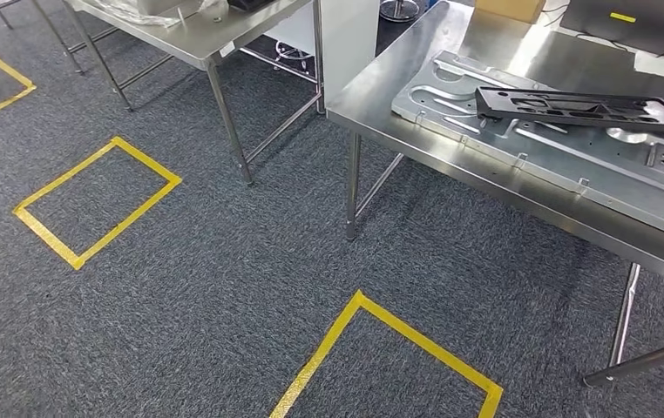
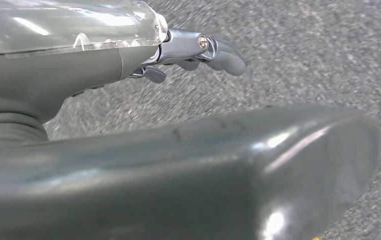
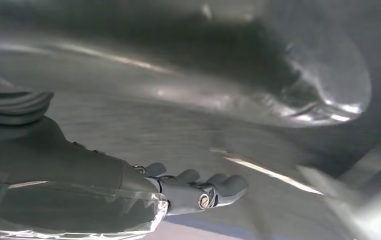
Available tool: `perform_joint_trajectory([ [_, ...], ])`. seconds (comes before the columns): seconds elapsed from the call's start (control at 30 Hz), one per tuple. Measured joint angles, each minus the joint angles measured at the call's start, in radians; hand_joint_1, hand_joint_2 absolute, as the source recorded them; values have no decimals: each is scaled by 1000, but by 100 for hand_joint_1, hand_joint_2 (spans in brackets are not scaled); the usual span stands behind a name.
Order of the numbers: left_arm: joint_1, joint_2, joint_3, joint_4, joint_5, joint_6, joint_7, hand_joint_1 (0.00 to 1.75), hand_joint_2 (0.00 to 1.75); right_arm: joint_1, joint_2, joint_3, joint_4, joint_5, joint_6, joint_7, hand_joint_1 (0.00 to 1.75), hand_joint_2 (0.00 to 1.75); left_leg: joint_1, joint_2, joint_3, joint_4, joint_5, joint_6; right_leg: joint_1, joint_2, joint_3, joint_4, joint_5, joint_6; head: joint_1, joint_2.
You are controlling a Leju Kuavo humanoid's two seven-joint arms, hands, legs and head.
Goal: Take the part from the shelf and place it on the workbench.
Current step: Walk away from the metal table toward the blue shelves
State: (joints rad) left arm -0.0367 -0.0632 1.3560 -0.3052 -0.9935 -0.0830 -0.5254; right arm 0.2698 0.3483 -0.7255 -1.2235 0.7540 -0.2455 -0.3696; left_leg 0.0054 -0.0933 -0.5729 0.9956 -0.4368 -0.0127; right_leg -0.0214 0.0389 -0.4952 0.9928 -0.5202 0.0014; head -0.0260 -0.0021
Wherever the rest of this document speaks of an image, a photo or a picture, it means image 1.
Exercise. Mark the black plastic frame part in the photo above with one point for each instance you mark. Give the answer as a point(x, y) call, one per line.
point(251, 4)
point(489, 105)

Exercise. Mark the stainless steel workbench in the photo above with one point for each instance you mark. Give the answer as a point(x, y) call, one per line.
point(378, 98)

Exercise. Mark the chrome caster base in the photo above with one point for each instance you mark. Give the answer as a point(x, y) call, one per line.
point(294, 55)

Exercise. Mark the white panel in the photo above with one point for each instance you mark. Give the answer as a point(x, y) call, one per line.
point(349, 46)

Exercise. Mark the chrome stanchion with round base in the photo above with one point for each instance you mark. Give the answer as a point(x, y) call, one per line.
point(399, 11)

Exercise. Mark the stainless steel table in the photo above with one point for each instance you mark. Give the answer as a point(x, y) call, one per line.
point(205, 40)

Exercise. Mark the yellow tape floor square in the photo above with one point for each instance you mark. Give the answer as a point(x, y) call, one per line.
point(78, 264)

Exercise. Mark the silver metal fixture plate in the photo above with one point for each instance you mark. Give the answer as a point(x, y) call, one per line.
point(597, 167)

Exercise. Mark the cardboard box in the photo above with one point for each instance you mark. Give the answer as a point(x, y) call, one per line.
point(511, 8)

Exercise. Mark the clear plastic sheet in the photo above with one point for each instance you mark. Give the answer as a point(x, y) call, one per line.
point(112, 11)

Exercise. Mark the white paper sheet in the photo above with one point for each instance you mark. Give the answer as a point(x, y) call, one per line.
point(658, 64)

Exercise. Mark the grey laptop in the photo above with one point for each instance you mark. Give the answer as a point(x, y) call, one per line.
point(644, 32)

